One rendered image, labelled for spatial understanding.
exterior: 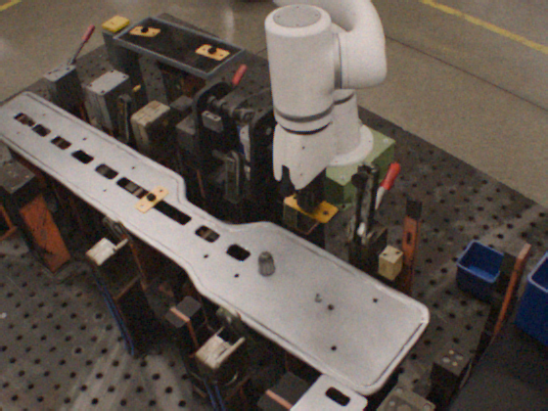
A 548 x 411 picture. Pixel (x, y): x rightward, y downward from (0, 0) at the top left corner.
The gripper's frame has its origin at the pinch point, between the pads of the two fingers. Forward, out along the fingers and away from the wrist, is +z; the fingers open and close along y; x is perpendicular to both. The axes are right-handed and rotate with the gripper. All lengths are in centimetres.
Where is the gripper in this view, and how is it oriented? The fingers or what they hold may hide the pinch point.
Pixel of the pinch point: (309, 194)
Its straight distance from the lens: 100.8
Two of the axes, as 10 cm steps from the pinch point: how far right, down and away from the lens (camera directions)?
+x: 7.7, 4.1, -4.9
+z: 0.8, 7.0, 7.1
